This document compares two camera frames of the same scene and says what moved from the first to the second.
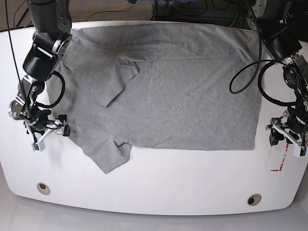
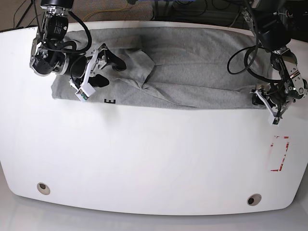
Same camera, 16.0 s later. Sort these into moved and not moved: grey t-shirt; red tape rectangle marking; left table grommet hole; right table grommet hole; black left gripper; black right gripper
Moved: black right gripper; grey t-shirt; black left gripper
Not moved: left table grommet hole; red tape rectangle marking; right table grommet hole
